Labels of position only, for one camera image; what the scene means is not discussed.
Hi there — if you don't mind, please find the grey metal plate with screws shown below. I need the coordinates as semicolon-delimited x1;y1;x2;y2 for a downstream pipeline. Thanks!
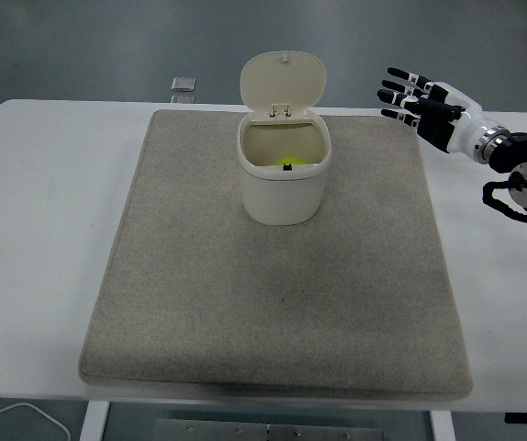
154;418;385;441

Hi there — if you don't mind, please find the white table leg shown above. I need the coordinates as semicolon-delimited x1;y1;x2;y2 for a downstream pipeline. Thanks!
428;409;456;441
79;401;111;441

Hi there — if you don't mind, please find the cream bin with flip lid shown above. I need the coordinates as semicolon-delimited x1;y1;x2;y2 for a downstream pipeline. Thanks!
237;51;333;227

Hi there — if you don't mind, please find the white cable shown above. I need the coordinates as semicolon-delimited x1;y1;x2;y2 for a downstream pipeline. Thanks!
0;402;71;441

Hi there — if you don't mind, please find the grey felt mat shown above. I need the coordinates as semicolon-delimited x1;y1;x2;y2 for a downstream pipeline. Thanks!
77;108;474;400

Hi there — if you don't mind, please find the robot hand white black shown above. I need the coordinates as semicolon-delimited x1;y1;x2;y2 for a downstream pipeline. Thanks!
376;67;497;154

